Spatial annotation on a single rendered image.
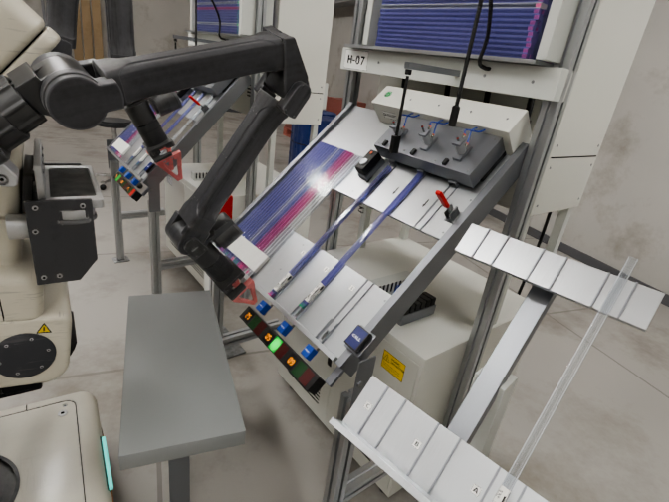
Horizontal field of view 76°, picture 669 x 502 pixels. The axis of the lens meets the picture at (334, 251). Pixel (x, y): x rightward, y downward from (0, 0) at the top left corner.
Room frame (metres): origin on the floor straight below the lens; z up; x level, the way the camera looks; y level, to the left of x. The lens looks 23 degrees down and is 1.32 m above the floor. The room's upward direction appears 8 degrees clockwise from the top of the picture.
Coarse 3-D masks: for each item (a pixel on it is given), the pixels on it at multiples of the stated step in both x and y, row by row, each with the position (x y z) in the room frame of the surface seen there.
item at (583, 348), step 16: (624, 272) 0.66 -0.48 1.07; (608, 304) 0.63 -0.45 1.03; (592, 336) 0.59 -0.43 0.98; (576, 352) 0.58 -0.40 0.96; (576, 368) 0.56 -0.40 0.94; (560, 384) 0.55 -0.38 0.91; (560, 400) 0.54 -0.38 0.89; (544, 416) 0.52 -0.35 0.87; (528, 448) 0.49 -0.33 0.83; (512, 480) 0.46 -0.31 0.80
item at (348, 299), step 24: (288, 240) 1.17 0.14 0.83; (288, 264) 1.09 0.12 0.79; (312, 264) 1.05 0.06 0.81; (264, 288) 1.05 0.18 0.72; (288, 288) 1.01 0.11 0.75; (312, 288) 0.98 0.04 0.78; (336, 288) 0.95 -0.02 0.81; (360, 288) 0.93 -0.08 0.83; (288, 312) 0.95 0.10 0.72; (312, 312) 0.92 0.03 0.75; (336, 312) 0.89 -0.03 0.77; (360, 312) 0.87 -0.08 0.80; (336, 336) 0.84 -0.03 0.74
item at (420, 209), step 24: (360, 120) 1.52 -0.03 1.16; (336, 144) 1.46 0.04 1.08; (360, 144) 1.41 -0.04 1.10; (408, 168) 1.22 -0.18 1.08; (360, 192) 1.22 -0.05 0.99; (384, 192) 1.18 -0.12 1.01; (408, 192) 1.14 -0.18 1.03; (432, 192) 1.10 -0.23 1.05; (456, 192) 1.07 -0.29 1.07; (408, 216) 1.06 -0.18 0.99; (432, 216) 1.03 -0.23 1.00
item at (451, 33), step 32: (384, 0) 1.46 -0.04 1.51; (416, 0) 1.36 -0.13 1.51; (448, 0) 1.28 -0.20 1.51; (512, 0) 1.14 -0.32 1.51; (544, 0) 1.09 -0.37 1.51; (384, 32) 1.44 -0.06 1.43; (416, 32) 1.34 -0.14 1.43; (448, 32) 1.26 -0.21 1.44; (480, 32) 1.19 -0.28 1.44; (512, 32) 1.12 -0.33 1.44
